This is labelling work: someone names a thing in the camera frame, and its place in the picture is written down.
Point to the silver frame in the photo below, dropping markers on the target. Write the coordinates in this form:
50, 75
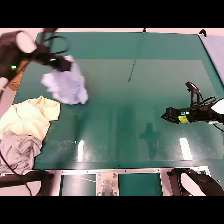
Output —
107, 183

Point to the pale yellow garment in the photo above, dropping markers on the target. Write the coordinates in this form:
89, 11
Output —
30, 115

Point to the lavender garment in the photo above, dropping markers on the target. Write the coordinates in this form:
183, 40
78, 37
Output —
66, 86

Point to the grey garment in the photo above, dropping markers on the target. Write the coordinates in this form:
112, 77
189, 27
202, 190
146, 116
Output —
18, 151

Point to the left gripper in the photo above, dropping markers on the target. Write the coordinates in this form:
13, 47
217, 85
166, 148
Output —
60, 63

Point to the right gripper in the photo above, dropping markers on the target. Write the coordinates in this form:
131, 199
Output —
178, 115

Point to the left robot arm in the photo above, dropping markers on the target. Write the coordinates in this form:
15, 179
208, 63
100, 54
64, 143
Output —
10, 50

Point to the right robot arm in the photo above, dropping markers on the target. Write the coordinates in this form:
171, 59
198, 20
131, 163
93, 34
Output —
210, 115

